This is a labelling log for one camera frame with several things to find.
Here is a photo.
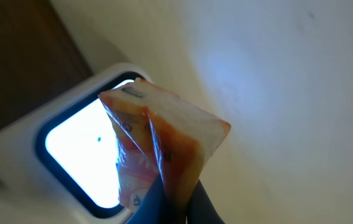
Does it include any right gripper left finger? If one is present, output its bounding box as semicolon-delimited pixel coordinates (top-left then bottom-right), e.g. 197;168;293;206
126;175;167;224

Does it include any orange tissue pack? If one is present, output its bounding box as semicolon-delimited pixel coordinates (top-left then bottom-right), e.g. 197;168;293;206
99;78;231;212

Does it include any white barcode scanner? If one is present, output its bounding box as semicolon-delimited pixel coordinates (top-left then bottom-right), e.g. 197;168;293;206
0;63;149;223

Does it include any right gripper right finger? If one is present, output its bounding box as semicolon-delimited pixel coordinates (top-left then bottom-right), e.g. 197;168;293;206
187;180;225;224

